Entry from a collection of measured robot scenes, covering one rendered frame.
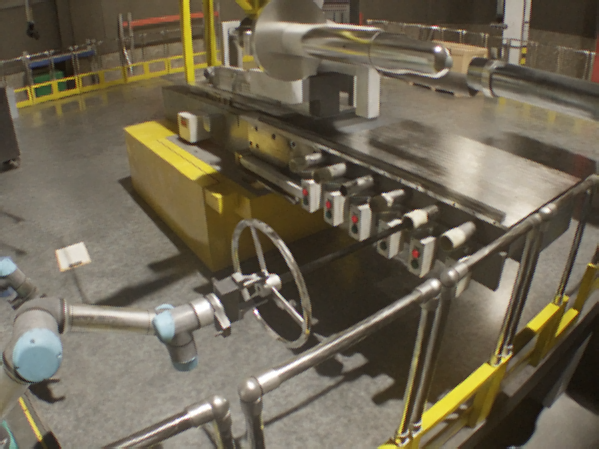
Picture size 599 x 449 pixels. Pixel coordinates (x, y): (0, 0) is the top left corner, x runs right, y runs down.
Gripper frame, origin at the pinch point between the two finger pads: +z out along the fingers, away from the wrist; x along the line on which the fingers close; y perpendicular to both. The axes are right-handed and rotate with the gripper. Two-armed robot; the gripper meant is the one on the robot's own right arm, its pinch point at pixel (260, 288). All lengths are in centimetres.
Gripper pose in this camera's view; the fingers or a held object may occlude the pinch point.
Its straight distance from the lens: 127.8
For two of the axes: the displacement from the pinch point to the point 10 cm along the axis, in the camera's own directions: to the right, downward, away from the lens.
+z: 8.2, -3.0, 4.9
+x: -0.8, 8.0, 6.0
